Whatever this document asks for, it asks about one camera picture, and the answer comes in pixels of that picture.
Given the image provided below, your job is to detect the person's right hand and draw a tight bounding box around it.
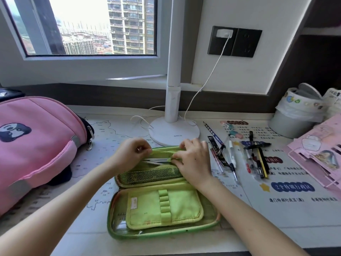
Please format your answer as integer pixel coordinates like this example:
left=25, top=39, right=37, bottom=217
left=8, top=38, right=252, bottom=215
left=170, top=138, right=215, bottom=192

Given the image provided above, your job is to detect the person's left hand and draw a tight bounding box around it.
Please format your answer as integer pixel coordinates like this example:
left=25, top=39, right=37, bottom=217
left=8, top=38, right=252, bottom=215
left=109, top=138, right=153, bottom=176

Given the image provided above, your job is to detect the slim red pen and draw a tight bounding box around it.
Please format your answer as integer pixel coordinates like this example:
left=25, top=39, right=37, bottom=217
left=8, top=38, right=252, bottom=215
left=209, top=142, right=226, bottom=175

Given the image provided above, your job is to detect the clear grey ruler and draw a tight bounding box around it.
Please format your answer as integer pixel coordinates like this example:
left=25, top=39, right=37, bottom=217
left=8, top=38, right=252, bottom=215
left=143, top=156, right=172, bottom=166

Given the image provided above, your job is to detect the blue striped pencil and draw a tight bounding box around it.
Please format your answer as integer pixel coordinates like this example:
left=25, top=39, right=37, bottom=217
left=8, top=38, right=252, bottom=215
left=203, top=122, right=225, bottom=146

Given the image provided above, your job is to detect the white pen with black tip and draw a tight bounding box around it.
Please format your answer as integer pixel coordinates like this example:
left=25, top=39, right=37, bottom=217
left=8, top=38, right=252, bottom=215
left=228, top=140, right=238, bottom=182

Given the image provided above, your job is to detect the green pencil case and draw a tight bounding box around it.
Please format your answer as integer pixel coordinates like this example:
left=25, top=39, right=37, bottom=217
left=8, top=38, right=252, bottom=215
left=106, top=146, right=222, bottom=240

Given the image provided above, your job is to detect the pile of pens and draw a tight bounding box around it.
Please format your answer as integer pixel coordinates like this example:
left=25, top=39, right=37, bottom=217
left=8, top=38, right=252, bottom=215
left=207, top=130, right=272, bottom=180

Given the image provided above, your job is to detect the pink and navy backpack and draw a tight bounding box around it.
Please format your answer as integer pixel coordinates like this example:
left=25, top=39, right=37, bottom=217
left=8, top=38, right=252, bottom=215
left=0, top=89, right=95, bottom=216

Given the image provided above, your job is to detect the person's left forearm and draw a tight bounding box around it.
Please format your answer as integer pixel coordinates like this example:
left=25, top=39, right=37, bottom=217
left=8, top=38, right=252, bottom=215
left=0, top=161, right=128, bottom=256

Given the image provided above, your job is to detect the person's right forearm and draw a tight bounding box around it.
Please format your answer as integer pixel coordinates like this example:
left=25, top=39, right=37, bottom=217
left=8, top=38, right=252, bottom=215
left=197, top=177, right=309, bottom=256

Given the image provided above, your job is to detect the printed desk mat with map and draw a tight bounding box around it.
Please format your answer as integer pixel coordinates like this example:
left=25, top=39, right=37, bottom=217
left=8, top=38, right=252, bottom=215
left=0, top=114, right=341, bottom=235

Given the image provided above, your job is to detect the white desk lamp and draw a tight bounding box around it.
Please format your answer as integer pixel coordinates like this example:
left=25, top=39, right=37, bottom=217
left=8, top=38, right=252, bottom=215
left=148, top=0, right=200, bottom=147

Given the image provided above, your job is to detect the grey bin with white liner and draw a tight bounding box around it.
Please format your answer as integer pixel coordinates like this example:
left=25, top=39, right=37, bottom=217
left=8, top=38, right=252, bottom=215
left=268, top=83, right=327, bottom=139

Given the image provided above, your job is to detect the white framed window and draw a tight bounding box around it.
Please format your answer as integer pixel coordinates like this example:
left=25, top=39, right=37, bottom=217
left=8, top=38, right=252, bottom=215
left=0, top=0, right=174, bottom=87

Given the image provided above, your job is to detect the pink cardboard organizer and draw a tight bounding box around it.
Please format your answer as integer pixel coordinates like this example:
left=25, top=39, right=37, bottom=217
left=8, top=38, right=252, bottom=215
left=283, top=114, right=341, bottom=195

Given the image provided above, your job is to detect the white panda print bag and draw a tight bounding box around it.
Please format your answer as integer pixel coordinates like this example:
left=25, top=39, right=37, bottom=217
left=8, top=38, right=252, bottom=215
left=324, top=87, right=341, bottom=119

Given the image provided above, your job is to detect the dark wooden shelf unit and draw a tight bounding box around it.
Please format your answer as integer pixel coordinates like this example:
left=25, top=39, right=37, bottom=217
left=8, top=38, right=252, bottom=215
left=267, top=0, right=341, bottom=96

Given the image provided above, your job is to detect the white charging cable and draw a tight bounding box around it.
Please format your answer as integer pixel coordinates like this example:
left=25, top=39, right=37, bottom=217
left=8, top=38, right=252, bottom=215
left=130, top=37, right=231, bottom=131

